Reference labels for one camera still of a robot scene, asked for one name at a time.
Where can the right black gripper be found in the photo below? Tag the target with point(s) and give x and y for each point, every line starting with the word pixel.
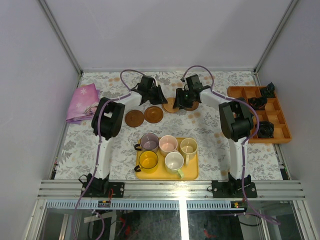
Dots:
pixel 179 102

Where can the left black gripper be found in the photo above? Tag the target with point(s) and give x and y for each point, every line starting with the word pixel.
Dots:
pixel 155 94

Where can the reddish brown wooden coaster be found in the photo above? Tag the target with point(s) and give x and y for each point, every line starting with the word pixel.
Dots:
pixel 194 106

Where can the woven rattan coaster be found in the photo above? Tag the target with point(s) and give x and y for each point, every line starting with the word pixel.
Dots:
pixel 169 106

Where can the dark brown wooden coaster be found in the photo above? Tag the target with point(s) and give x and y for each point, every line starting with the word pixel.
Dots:
pixel 134 118

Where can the pale green mug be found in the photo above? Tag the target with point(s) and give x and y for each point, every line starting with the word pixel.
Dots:
pixel 188 149

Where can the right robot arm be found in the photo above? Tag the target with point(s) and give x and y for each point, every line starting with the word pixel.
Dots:
pixel 236 121

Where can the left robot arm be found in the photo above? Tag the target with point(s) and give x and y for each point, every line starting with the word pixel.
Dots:
pixel 108 118

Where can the pink cup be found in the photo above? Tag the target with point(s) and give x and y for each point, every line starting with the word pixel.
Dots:
pixel 168 144

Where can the purple folded cloth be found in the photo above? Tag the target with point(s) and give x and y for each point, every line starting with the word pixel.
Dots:
pixel 83 104

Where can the black coiled item middle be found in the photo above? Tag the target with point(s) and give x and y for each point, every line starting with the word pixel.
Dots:
pixel 258 103

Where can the black coiled item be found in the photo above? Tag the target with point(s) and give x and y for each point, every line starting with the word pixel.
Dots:
pixel 268 91
pixel 266 130
pixel 258 103

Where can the yellow plastic tray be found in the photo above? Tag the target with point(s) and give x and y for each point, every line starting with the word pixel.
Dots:
pixel 191 171

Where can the black coiled item top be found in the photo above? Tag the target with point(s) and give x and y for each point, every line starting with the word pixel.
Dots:
pixel 268 91

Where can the black coiled item bottom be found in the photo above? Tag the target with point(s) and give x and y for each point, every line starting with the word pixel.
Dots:
pixel 266 130

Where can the orange compartment organizer tray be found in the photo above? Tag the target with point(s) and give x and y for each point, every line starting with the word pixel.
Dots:
pixel 270 112

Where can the purple mug black handle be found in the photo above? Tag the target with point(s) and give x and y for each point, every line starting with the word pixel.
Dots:
pixel 148 142

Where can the white mug green handle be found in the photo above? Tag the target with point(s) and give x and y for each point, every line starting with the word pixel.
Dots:
pixel 174 162

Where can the yellow mug black handle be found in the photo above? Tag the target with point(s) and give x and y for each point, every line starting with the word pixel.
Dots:
pixel 147 162

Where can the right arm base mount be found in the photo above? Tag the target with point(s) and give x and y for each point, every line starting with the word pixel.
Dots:
pixel 231 189

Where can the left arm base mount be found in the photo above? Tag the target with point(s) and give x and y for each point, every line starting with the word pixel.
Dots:
pixel 108 190

